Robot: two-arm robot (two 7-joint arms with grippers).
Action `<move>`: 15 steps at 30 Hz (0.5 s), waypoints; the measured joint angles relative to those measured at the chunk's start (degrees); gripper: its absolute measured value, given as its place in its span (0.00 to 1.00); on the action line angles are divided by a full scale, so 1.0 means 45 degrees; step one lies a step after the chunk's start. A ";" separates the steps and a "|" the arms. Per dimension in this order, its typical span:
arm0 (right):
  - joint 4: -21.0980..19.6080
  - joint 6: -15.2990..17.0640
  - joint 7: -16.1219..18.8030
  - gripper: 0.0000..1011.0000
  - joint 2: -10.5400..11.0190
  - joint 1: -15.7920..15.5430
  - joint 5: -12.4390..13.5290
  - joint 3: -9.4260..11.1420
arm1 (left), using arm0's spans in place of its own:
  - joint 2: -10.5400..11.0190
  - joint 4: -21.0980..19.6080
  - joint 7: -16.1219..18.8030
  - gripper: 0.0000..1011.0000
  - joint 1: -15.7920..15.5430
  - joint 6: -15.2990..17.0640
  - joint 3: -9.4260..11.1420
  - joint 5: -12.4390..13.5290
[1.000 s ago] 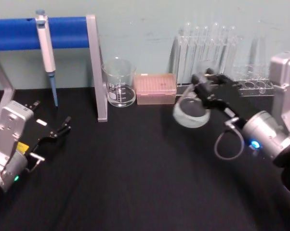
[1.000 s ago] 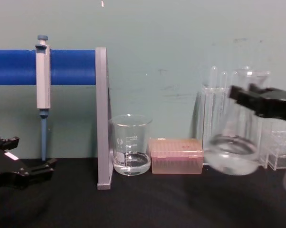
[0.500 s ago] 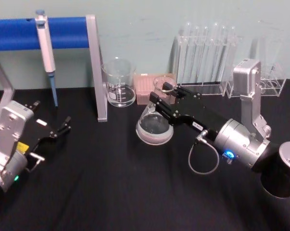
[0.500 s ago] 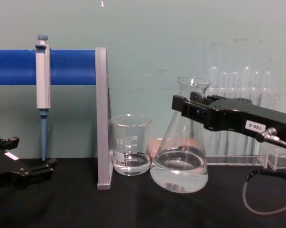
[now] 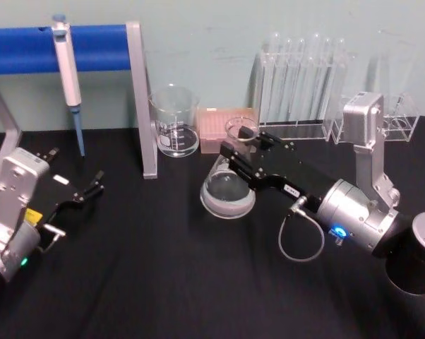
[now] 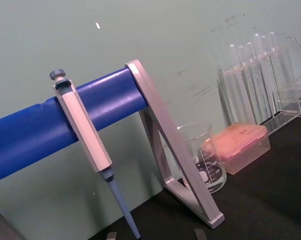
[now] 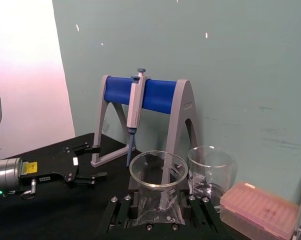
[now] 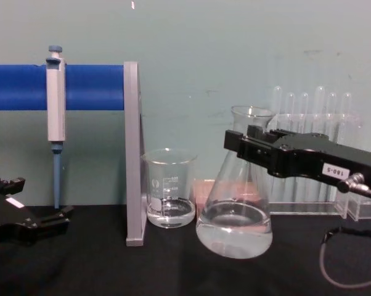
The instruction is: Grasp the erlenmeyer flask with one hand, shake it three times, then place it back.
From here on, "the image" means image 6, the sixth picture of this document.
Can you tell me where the pink pipette tip box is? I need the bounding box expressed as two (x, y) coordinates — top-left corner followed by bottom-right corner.
(201, 122), (271, 176)

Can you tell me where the clear test tube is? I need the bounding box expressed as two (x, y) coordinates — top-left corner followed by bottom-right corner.
(267, 31), (285, 113)
(252, 32), (271, 123)
(259, 35), (279, 118)
(228, 43), (247, 126)
(245, 41), (263, 125)
(237, 45), (254, 125)

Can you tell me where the clear acrylic test tube rack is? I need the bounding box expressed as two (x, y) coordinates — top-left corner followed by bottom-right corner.
(216, 35), (301, 134)

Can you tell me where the black table cloth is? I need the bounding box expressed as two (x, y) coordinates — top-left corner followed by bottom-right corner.
(89, 113), (301, 240)

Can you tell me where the clear glass beaker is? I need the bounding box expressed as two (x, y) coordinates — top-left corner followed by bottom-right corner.
(176, 122), (228, 195)

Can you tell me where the pipette stand with blue bar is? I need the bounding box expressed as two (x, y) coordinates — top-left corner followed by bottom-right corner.
(0, 59), (226, 240)

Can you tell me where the grey and blue pipette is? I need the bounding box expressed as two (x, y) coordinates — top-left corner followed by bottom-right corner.
(49, 68), (142, 239)

